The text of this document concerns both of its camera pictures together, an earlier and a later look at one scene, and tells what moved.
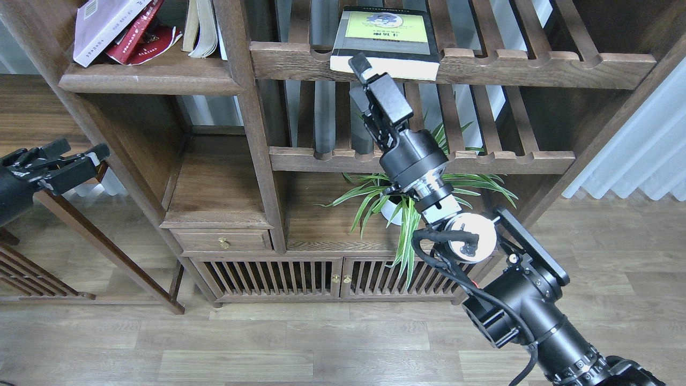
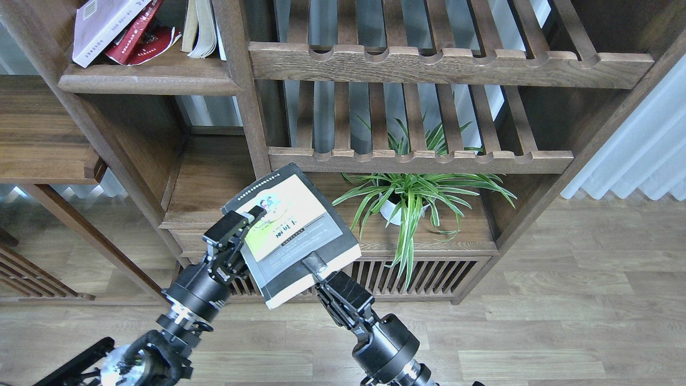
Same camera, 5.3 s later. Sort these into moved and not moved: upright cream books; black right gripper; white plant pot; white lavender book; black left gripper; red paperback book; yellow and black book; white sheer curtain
Moved: black left gripper; yellow and black book; black right gripper
Not moved: white plant pot; upright cream books; white sheer curtain; red paperback book; white lavender book
